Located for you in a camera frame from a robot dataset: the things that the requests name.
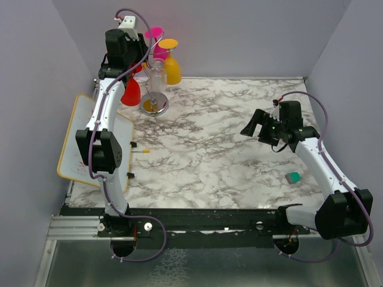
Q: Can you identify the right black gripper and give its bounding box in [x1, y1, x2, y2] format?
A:
[241, 108, 287, 146]

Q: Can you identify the clear wine glass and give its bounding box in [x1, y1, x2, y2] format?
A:
[149, 58, 167, 92]

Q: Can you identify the chrome wine glass rack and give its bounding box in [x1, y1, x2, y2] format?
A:
[140, 57, 169, 117]

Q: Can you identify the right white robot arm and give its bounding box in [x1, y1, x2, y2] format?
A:
[241, 101, 373, 240]

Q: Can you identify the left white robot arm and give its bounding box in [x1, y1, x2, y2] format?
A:
[75, 29, 150, 236]

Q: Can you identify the pink wine glass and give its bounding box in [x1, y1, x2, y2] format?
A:
[144, 26, 168, 62]

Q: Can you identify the yellow wine glass right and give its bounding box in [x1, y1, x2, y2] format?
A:
[159, 38, 182, 86]

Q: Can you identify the red wine glass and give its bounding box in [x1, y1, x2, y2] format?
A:
[121, 65, 142, 106]

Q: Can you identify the orange wine glass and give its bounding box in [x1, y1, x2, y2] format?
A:
[142, 100, 157, 113]

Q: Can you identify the green whiteboard eraser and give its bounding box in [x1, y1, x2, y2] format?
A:
[285, 172, 301, 184]

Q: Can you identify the yellow framed whiteboard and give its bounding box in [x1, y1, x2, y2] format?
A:
[56, 94, 135, 193]

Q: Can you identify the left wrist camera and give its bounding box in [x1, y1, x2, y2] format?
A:
[118, 16, 139, 41]

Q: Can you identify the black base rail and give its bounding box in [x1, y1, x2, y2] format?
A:
[59, 206, 309, 252]

